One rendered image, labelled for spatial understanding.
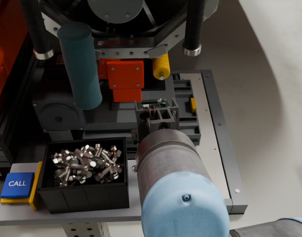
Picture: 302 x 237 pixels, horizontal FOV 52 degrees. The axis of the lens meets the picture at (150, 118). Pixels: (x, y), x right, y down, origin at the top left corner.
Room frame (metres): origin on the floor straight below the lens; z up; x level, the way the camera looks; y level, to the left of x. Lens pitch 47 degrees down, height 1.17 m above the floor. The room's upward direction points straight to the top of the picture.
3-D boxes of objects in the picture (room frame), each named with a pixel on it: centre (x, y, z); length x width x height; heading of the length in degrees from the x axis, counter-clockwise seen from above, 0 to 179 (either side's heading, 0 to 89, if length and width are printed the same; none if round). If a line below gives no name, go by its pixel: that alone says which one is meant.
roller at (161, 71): (0.94, -0.03, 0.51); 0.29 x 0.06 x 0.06; 2
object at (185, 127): (1.01, 0.04, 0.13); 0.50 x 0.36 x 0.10; 92
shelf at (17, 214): (0.42, 0.17, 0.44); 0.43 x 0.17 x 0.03; 92
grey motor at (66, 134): (0.99, 0.35, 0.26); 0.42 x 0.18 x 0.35; 2
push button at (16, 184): (0.41, 0.34, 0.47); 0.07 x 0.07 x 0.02; 2
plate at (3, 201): (0.41, 0.34, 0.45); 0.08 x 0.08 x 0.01; 2
